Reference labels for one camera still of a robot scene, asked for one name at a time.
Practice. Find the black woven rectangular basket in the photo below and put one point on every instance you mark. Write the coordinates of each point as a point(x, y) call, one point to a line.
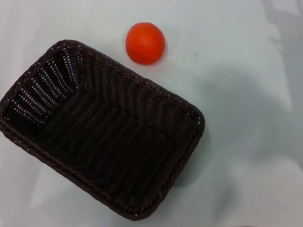
point(103, 131)

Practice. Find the red-orange tomato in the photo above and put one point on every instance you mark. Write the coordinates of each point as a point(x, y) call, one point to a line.
point(145, 43)

